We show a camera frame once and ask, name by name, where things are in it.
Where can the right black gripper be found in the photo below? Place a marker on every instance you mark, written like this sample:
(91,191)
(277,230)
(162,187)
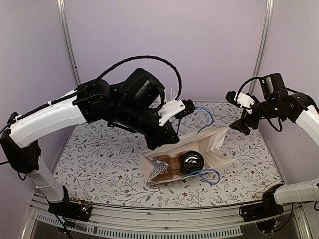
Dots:
(240,123)

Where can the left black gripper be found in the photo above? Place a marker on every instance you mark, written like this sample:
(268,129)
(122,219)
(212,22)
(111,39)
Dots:
(165,137)

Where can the brown cardboard cup carrier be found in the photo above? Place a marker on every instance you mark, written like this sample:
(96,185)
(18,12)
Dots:
(176,167)

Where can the black plastic cup lid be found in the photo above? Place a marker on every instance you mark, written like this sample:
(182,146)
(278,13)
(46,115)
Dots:
(191,161)

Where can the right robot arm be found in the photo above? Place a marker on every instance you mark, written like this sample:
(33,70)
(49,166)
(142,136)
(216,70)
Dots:
(267,98)

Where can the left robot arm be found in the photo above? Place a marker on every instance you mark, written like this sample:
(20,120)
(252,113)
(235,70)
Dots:
(126,105)

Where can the bundle of white wrapped straws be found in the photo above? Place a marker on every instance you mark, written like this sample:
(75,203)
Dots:
(174,94)

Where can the floral patterned table mat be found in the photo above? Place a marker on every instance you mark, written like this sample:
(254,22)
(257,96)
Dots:
(102,165)

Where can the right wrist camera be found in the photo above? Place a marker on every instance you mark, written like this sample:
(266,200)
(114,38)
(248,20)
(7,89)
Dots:
(240,100)

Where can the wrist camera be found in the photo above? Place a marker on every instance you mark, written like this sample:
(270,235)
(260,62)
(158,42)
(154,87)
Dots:
(175,108)
(240,100)

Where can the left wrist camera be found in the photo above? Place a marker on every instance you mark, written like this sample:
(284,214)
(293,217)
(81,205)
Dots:
(175,108)

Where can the right aluminium frame post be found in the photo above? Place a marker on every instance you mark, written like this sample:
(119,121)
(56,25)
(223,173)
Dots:
(265,29)

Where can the aluminium frame post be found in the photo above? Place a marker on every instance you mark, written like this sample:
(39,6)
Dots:
(265,29)
(67,41)

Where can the front aluminium rail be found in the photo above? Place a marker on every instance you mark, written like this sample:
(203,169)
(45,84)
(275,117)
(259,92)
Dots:
(119,222)

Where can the left aluminium frame post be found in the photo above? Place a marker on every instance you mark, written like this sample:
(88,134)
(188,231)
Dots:
(67,41)

